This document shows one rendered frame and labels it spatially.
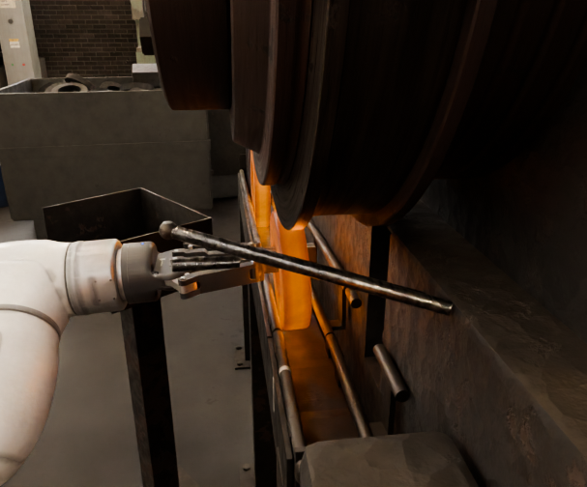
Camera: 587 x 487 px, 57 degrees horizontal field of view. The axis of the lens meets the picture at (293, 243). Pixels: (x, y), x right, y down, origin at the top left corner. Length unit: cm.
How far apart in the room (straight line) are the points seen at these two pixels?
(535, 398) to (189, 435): 136
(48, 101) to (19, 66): 725
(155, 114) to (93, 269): 224
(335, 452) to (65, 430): 140
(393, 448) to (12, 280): 46
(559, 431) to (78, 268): 53
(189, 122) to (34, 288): 227
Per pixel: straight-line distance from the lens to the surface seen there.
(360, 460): 35
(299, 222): 37
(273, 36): 29
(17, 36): 1013
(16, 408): 59
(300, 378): 65
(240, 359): 186
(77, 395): 183
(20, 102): 296
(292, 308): 64
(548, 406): 30
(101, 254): 67
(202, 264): 42
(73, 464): 160
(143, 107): 287
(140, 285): 67
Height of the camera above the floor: 104
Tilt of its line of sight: 22 degrees down
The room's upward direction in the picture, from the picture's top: straight up
